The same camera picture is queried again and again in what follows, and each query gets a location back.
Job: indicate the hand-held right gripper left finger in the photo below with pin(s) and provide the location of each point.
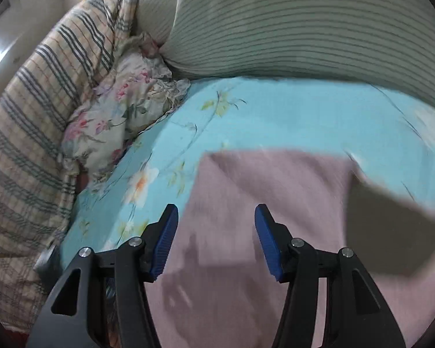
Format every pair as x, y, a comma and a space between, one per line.
163, 246

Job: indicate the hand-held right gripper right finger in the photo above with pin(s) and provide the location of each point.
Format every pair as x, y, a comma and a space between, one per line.
270, 246

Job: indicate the pink knit sweater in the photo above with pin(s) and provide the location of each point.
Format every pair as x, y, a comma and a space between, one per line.
239, 195

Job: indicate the blue floral bedsheet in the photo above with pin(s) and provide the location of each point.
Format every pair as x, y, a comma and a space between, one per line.
275, 116

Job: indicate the floral pillow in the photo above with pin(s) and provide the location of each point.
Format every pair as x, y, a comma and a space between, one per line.
119, 116

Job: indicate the beige plaid blanket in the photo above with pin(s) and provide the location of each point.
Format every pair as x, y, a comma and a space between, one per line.
29, 134

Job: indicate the green striped pillow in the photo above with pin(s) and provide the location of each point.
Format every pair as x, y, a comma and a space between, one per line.
275, 25

